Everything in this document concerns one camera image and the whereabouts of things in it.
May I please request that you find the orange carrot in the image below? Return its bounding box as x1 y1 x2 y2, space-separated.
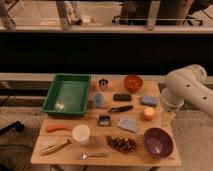
45 125 71 133

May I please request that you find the purple bowl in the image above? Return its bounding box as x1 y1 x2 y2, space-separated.
143 128 174 158

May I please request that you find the white cup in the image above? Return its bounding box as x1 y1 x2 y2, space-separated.
72 124 91 145

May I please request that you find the bunch of dark grapes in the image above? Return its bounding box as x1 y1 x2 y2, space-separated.
106 136 136 154

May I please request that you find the green plastic tray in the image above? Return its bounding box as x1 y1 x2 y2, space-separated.
42 74 91 117

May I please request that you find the red bowl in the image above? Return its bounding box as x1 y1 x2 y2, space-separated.
124 75 143 93

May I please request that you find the black handled tool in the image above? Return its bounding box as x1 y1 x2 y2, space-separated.
107 105 133 114

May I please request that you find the small black box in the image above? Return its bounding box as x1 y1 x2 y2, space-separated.
98 115 110 126

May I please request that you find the orange yellow apple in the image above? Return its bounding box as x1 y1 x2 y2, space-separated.
143 107 156 121

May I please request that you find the grey blue folded cloth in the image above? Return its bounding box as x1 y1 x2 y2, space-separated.
116 117 138 133

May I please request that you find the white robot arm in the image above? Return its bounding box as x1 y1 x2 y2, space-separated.
160 64 213 118

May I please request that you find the small metal cup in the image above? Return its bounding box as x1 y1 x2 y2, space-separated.
98 79 109 91

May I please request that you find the black office chair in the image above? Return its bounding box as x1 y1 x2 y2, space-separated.
112 0 205 26

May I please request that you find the metal fork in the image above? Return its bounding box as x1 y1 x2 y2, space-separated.
79 153 109 160

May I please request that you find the light blue cup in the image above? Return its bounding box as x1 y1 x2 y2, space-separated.
92 92 104 108

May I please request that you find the blue sponge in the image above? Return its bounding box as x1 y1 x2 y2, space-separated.
140 96 157 107

